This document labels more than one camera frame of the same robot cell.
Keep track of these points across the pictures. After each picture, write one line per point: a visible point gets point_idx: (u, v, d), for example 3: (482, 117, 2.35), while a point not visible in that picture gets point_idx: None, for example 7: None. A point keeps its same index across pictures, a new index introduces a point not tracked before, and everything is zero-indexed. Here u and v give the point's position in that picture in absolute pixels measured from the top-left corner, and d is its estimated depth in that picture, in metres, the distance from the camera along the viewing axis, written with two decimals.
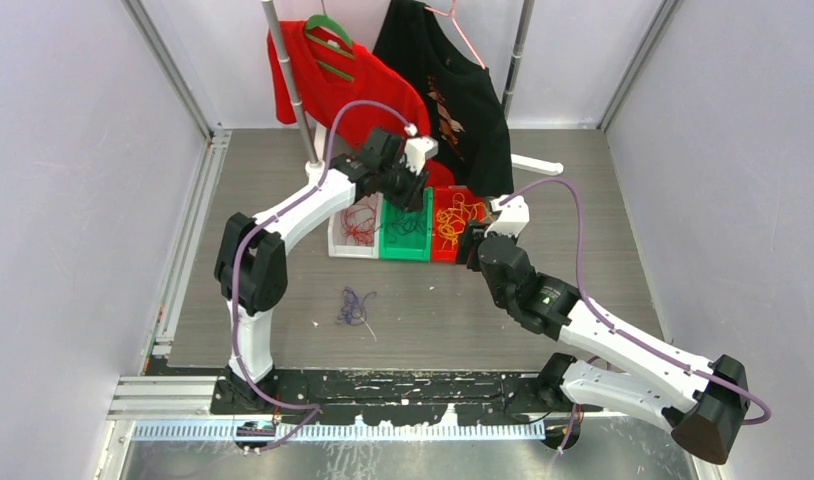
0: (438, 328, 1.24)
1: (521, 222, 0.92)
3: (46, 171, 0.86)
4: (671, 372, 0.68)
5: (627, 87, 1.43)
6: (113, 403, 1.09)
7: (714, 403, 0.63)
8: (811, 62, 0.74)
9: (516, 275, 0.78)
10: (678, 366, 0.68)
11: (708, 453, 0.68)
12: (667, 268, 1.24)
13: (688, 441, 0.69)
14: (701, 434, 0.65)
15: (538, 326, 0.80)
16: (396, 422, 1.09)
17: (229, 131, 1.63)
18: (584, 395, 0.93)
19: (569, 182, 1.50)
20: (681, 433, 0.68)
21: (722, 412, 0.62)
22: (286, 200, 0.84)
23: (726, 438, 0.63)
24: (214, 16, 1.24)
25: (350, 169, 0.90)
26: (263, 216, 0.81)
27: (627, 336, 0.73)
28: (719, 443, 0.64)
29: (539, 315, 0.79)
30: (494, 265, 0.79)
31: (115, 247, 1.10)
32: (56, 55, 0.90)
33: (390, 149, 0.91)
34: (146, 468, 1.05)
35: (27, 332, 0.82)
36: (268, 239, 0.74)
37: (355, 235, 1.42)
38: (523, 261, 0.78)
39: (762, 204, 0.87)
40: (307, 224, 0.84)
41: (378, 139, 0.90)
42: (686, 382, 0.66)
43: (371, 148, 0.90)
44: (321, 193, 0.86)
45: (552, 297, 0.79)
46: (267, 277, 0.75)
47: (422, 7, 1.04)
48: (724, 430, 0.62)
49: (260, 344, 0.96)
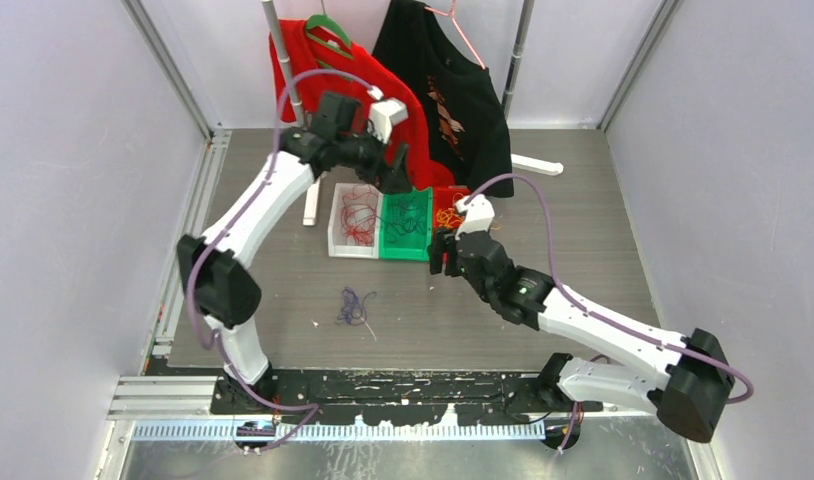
0: (438, 329, 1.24)
1: (487, 219, 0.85)
3: (46, 171, 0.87)
4: (644, 350, 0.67)
5: (627, 87, 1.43)
6: (113, 403, 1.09)
7: (688, 376, 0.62)
8: (811, 61, 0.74)
9: (492, 266, 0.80)
10: (650, 342, 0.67)
11: (694, 433, 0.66)
12: (667, 268, 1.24)
13: (671, 421, 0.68)
14: (680, 410, 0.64)
15: (517, 316, 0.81)
16: (396, 422, 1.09)
17: (229, 131, 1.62)
18: (582, 391, 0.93)
19: (568, 183, 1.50)
20: (664, 413, 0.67)
21: (696, 386, 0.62)
22: (236, 206, 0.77)
23: (703, 411, 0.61)
24: (214, 17, 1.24)
25: (303, 144, 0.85)
26: (212, 233, 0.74)
27: (601, 318, 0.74)
28: (700, 420, 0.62)
29: (518, 306, 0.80)
30: (471, 258, 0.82)
31: (115, 247, 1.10)
32: (55, 55, 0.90)
33: (347, 115, 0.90)
34: (146, 468, 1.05)
35: (27, 332, 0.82)
36: (222, 259, 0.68)
37: (355, 235, 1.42)
38: (499, 252, 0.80)
39: (761, 204, 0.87)
40: (266, 223, 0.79)
41: (332, 106, 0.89)
42: (658, 358, 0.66)
43: (325, 116, 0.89)
44: (272, 188, 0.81)
45: (529, 287, 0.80)
46: (233, 295, 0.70)
47: (423, 7, 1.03)
48: (698, 402, 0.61)
49: (251, 349, 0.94)
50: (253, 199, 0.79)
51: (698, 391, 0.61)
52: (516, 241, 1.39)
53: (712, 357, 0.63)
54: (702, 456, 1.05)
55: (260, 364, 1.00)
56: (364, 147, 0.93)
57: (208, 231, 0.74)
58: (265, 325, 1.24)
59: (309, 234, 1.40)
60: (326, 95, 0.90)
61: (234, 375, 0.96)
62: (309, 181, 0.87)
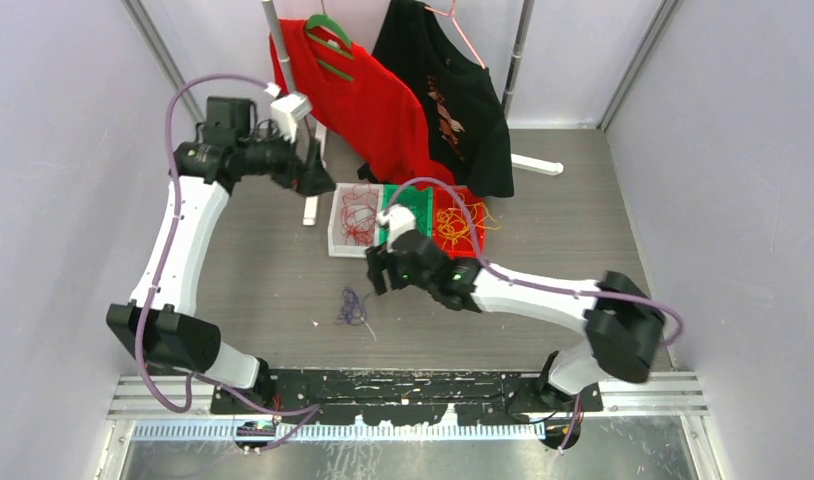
0: (438, 329, 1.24)
1: (407, 224, 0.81)
3: (46, 171, 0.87)
4: (563, 302, 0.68)
5: (627, 87, 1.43)
6: (113, 403, 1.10)
7: (603, 316, 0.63)
8: (811, 61, 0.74)
9: (426, 260, 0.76)
10: (567, 293, 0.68)
11: (631, 375, 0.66)
12: (667, 269, 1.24)
13: (611, 367, 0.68)
14: (610, 353, 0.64)
15: (458, 302, 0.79)
16: (397, 421, 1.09)
17: None
18: (568, 379, 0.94)
19: (568, 183, 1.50)
20: (601, 361, 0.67)
21: (612, 324, 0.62)
22: (155, 256, 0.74)
23: (628, 346, 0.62)
24: (214, 17, 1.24)
25: (204, 158, 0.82)
26: (142, 292, 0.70)
27: (524, 282, 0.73)
28: (630, 358, 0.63)
29: (456, 293, 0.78)
30: (405, 253, 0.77)
31: (115, 247, 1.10)
32: (55, 55, 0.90)
33: (240, 120, 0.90)
34: (147, 468, 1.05)
35: (27, 332, 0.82)
36: (164, 318, 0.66)
37: (355, 235, 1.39)
38: (430, 246, 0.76)
39: (762, 204, 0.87)
40: (198, 256, 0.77)
41: (222, 113, 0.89)
42: (575, 306, 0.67)
43: (217, 124, 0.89)
44: (185, 223, 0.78)
45: (463, 272, 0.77)
46: (189, 345, 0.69)
47: (422, 7, 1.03)
48: (616, 339, 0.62)
49: (234, 362, 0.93)
50: (170, 242, 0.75)
51: (615, 329, 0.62)
52: (516, 241, 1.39)
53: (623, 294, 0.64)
54: (702, 456, 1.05)
55: (246, 372, 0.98)
56: (271, 152, 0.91)
57: (136, 293, 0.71)
58: (265, 325, 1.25)
59: (309, 234, 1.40)
60: (212, 105, 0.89)
61: (231, 389, 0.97)
62: (225, 197, 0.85)
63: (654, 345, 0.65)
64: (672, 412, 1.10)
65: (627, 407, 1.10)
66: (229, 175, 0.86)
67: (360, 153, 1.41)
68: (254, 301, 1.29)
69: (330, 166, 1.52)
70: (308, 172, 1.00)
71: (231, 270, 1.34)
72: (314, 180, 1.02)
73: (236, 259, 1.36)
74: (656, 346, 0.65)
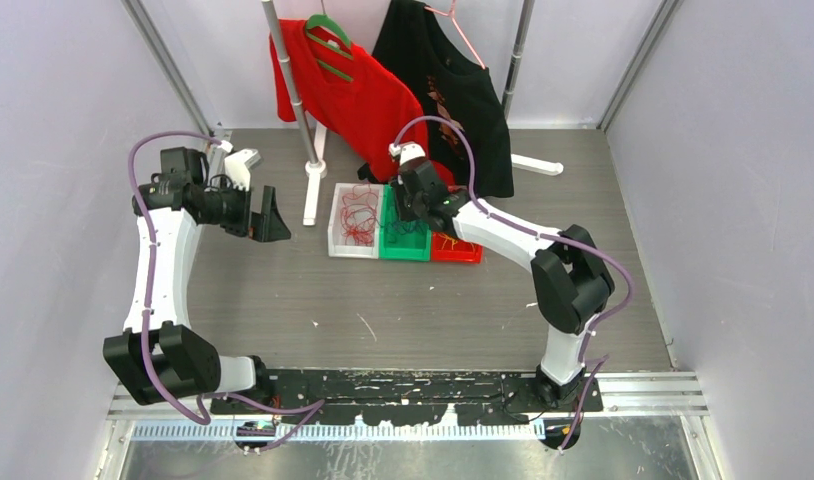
0: (438, 328, 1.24)
1: (419, 156, 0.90)
3: (47, 171, 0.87)
4: (524, 240, 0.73)
5: (627, 87, 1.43)
6: (114, 404, 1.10)
7: (550, 256, 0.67)
8: (809, 61, 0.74)
9: (420, 180, 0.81)
10: (529, 233, 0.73)
11: (563, 321, 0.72)
12: (667, 268, 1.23)
13: (548, 311, 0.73)
14: (549, 293, 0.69)
15: (440, 226, 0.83)
16: (396, 421, 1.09)
17: (229, 131, 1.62)
18: (555, 366, 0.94)
19: (568, 183, 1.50)
20: (541, 302, 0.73)
21: (556, 265, 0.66)
22: (142, 283, 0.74)
23: (564, 287, 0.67)
24: (214, 17, 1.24)
25: (167, 194, 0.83)
26: (135, 318, 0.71)
27: (501, 219, 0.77)
28: (564, 304, 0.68)
29: (440, 216, 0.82)
30: (404, 172, 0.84)
31: (114, 246, 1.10)
32: (56, 56, 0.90)
33: (193, 166, 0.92)
34: (146, 469, 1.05)
35: (27, 331, 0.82)
36: (163, 334, 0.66)
37: (355, 235, 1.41)
38: (427, 169, 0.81)
39: (761, 203, 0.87)
40: (179, 277, 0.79)
41: (176, 158, 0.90)
42: (534, 245, 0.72)
43: (173, 169, 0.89)
44: (164, 247, 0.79)
45: (452, 201, 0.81)
46: (192, 360, 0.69)
47: (422, 7, 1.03)
48: (557, 282, 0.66)
49: (234, 369, 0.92)
50: (153, 269, 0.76)
51: (558, 270, 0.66)
52: None
53: (576, 242, 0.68)
54: (702, 456, 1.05)
55: (246, 370, 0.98)
56: (227, 201, 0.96)
57: (128, 321, 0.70)
58: (266, 325, 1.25)
59: (308, 235, 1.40)
60: (167, 152, 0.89)
61: (232, 391, 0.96)
62: (193, 224, 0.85)
63: (594, 302, 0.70)
64: (671, 411, 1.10)
65: (626, 407, 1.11)
66: (196, 204, 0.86)
67: (359, 152, 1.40)
68: (254, 300, 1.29)
69: (330, 166, 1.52)
70: (263, 217, 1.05)
71: (231, 270, 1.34)
72: (270, 225, 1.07)
73: (236, 258, 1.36)
74: (595, 303, 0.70)
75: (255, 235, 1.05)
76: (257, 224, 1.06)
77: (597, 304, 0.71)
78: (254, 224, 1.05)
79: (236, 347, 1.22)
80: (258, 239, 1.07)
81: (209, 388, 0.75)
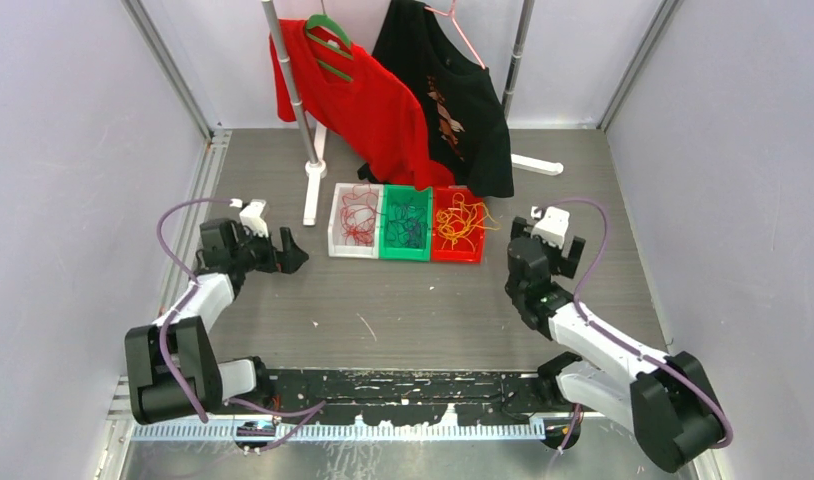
0: (438, 328, 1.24)
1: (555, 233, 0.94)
3: (46, 171, 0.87)
4: (625, 358, 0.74)
5: (627, 87, 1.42)
6: (114, 403, 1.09)
7: (654, 384, 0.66)
8: (810, 60, 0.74)
9: (530, 273, 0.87)
10: (633, 353, 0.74)
11: (662, 454, 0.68)
12: (667, 268, 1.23)
13: (645, 441, 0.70)
14: (650, 422, 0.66)
15: (534, 322, 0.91)
16: (396, 421, 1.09)
17: (229, 131, 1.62)
18: (577, 391, 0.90)
19: (568, 183, 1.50)
20: (638, 430, 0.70)
21: (660, 394, 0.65)
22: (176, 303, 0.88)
23: (667, 419, 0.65)
24: (214, 17, 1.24)
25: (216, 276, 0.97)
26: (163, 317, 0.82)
27: (600, 329, 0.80)
28: (665, 437, 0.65)
29: (536, 313, 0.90)
30: (515, 261, 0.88)
31: (115, 246, 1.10)
32: (56, 56, 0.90)
33: (228, 237, 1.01)
34: (147, 468, 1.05)
35: (28, 331, 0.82)
36: (180, 324, 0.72)
37: (355, 235, 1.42)
38: (541, 262, 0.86)
39: (761, 203, 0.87)
40: (207, 308, 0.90)
41: (215, 236, 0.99)
42: (636, 365, 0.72)
43: (214, 246, 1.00)
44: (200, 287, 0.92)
45: (552, 299, 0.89)
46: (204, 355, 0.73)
47: (422, 7, 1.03)
48: (659, 408, 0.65)
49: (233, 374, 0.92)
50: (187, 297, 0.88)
51: (661, 400, 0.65)
52: None
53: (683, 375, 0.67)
54: (702, 455, 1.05)
55: (243, 370, 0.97)
56: (254, 248, 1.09)
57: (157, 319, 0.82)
58: (266, 325, 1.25)
59: (308, 235, 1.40)
60: (206, 230, 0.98)
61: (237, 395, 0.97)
62: (231, 294, 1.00)
63: (699, 443, 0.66)
64: None
65: None
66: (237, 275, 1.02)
67: (359, 152, 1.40)
68: (254, 300, 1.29)
69: (330, 166, 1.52)
70: (287, 254, 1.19)
71: None
72: (293, 257, 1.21)
73: None
74: (700, 445, 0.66)
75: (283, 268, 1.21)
76: (285, 260, 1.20)
77: (705, 447, 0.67)
78: (281, 261, 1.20)
79: (236, 347, 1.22)
80: (289, 271, 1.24)
81: (205, 408, 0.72)
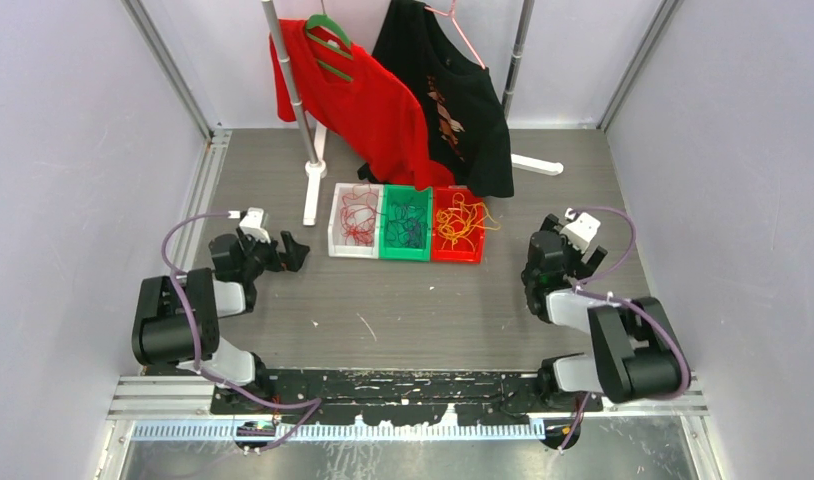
0: (437, 329, 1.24)
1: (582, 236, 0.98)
3: (46, 171, 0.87)
4: None
5: (627, 87, 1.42)
6: (114, 403, 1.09)
7: (608, 311, 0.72)
8: (809, 60, 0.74)
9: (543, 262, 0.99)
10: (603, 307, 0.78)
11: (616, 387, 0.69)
12: (667, 268, 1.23)
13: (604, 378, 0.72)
14: (601, 347, 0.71)
15: (536, 306, 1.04)
16: (397, 421, 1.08)
17: (229, 131, 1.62)
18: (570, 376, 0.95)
19: (568, 183, 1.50)
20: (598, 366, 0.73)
21: (610, 318, 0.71)
22: None
23: (615, 342, 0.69)
24: (214, 18, 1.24)
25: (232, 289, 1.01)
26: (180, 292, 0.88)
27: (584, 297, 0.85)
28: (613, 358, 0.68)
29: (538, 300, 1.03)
30: (535, 247, 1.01)
31: (115, 246, 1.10)
32: (55, 56, 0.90)
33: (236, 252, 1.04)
34: (147, 468, 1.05)
35: (29, 332, 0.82)
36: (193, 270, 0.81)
37: (355, 235, 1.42)
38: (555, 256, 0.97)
39: (760, 204, 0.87)
40: None
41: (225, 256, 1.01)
42: None
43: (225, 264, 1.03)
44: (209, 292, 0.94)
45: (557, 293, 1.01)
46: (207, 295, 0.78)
47: (422, 7, 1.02)
48: (604, 323, 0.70)
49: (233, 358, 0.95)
50: None
51: (612, 323, 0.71)
52: (515, 242, 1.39)
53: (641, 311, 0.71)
54: (702, 455, 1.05)
55: (244, 367, 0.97)
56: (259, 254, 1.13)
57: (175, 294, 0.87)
58: (266, 325, 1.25)
59: (308, 235, 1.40)
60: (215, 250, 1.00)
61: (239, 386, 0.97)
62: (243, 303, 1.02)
63: (651, 375, 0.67)
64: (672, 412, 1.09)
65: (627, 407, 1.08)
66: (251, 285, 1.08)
67: (359, 152, 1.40)
68: None
69: (330, 166, 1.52)
70: (292, 254, 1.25)
71: None
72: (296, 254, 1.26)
73: None
74: (653, 379, 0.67)
75: (290, 265, 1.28)
76: (290, 259, 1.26)
77: (661, 385, 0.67)
78: (286, 260, 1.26)
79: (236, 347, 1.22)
80: (294, 267, 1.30)
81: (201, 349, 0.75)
